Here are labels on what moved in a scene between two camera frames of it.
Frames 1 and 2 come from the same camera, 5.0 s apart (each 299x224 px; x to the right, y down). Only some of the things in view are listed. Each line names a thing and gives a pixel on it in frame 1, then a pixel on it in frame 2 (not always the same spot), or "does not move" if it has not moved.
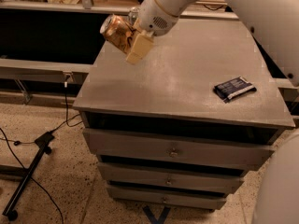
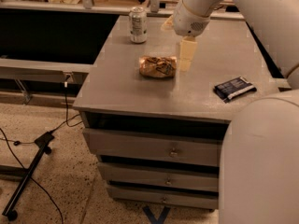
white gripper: x=151 y=17 -> x=188 y=21
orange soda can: x=117 y=30 -> x=158 y=66
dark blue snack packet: x=234 y=88 does not move
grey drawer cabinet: x=178 y=129 does not move
